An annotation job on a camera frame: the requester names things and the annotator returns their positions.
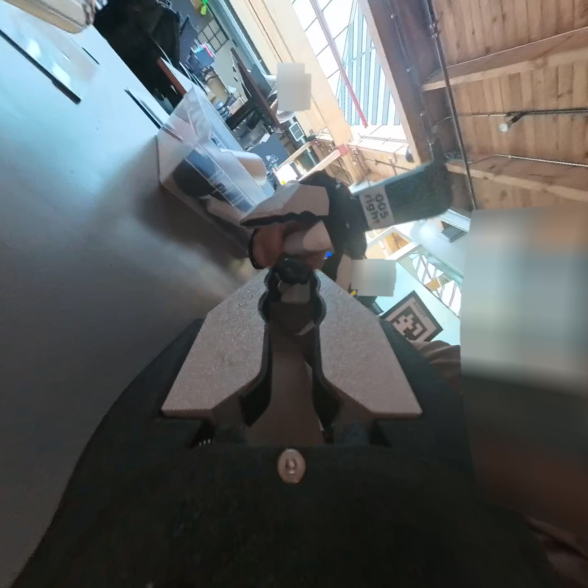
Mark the person's right hand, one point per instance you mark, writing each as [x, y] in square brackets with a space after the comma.
[268, 246]

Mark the skylight window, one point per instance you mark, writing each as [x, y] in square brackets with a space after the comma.
[321, 27]

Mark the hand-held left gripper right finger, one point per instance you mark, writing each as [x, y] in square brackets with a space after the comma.
[363, 363]

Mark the ceiling spot lamp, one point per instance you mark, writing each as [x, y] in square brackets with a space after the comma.
[505, 126]

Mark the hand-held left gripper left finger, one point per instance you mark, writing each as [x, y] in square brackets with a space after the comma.
[220, 353]

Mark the black white marker sign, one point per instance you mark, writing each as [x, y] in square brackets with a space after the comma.
[411, 319]

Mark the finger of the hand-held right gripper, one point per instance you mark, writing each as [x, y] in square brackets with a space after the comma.
[288, 294]
[293, 272]

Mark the clear plastic storage bin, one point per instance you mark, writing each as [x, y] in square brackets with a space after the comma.
[202, 151]

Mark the person's dark clothing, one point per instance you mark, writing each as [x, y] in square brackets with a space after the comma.
[528, 436]

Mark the black office chair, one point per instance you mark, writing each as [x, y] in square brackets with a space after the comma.
[138, 41]

